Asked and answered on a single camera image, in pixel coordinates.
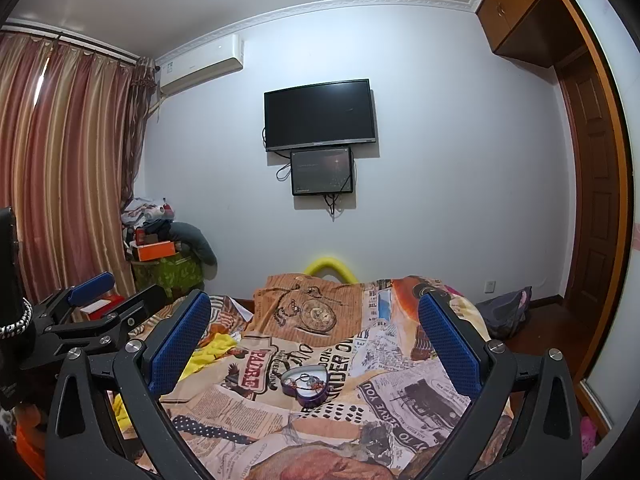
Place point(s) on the white air conditioner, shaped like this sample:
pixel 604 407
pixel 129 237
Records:
pixel 200 65

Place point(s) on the dark backpack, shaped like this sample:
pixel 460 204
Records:
pixel 502 312

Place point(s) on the wooden door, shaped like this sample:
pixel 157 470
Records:
pixel 590 210

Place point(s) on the pile of clothes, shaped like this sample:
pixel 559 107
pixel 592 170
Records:
pixel 145 215

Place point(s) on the pink slippers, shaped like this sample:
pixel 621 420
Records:
pixel 589 437

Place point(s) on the purple heart-shaped tin box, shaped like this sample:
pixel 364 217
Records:
pixel 310 401

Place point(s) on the grey plush pillow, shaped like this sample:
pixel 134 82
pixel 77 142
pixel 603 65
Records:
pixel 195 240

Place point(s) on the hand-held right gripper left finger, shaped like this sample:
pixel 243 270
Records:
pixel 180 345

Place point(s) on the wooden overhead cabinet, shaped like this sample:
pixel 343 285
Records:
pixel 515 15

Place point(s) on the white wall socket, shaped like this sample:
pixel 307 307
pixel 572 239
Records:
pixel 490 286

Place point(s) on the small wall monitor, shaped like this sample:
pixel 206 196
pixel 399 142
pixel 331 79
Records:
pixel 322 170

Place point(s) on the striped curtain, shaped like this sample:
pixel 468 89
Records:
pixel 65 160

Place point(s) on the yellow cloth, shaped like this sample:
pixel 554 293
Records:
pixel 210 352

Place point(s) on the printed blanket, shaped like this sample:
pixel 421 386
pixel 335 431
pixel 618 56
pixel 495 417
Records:
pixel 400 400

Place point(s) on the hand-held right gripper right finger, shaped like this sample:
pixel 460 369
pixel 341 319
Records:
pixel 450 345

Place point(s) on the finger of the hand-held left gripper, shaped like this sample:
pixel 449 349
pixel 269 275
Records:
pixel 140 305
pixel 92 284

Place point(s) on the orange box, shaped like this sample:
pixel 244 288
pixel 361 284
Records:
pixel 155 251

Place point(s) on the black wall television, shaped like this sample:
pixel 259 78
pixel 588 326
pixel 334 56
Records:
pixel 320 115

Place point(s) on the yellow foam tube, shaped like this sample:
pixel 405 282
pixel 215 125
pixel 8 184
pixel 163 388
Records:
pixel 330 262

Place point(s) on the red box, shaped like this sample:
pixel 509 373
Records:
pixel 100 307

